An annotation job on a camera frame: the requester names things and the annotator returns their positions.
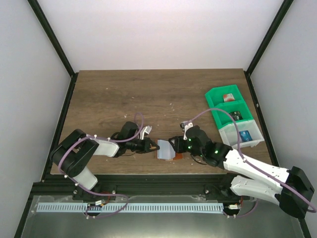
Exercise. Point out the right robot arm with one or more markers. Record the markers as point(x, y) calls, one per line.
point(290, 189)

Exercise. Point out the black card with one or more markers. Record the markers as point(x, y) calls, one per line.
point(236, 115)

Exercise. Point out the green bin middle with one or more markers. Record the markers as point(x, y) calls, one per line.
point(238, 110)

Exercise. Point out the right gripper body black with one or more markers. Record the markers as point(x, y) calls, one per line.
point(178, 144)

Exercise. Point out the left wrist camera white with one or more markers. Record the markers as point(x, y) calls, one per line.
point(145, 131)

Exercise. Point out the green bin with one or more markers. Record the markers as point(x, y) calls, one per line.
point(238, 110)
point(214, 97)

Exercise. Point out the blue card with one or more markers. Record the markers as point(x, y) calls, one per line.
point(245, 136)

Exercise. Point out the left black frame post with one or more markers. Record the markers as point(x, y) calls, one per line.
point(40, 15)

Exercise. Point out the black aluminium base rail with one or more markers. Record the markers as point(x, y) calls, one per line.
point(214, 186)

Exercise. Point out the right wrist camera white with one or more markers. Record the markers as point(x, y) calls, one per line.
point(186, 125)

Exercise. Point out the right black frame post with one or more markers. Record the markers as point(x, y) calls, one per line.
point(281, 13)

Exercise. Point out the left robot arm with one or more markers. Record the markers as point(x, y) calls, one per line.
point(73, 154)

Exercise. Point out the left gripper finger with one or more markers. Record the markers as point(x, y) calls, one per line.
point(153, 148)
point(149, 143)

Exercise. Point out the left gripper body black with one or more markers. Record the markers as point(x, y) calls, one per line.
point(147, 145)

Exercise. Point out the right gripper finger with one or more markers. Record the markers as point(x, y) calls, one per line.
point(176, 140)
point(177, 147)

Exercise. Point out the red white card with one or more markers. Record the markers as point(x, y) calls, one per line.
point(228, 97)

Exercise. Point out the white slotted cable duct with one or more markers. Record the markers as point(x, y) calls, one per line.
point(216, 208)

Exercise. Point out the white bin near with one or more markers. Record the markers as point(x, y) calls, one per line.
point(229, 135)

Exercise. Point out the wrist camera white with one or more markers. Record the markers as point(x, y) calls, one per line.
point(186, 125)
point(145, 131)

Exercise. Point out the green bin far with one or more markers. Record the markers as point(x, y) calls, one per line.
point(214, 97)

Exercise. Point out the black frame post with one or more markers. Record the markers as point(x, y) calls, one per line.
point(281, 13)
point(40, 15)

